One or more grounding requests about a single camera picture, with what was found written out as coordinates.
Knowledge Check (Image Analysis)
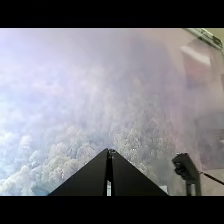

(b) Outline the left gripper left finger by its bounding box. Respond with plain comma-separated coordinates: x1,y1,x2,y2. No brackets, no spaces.
48,148,110,197

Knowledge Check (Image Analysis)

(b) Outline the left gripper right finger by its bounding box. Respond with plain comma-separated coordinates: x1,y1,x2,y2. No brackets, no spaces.
110,148,170,197

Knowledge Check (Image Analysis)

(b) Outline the black cable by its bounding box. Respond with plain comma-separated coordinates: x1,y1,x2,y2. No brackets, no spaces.
199,171,224,186

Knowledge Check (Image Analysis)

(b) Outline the silver frame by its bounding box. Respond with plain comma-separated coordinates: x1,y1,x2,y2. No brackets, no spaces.
184,27,224,52

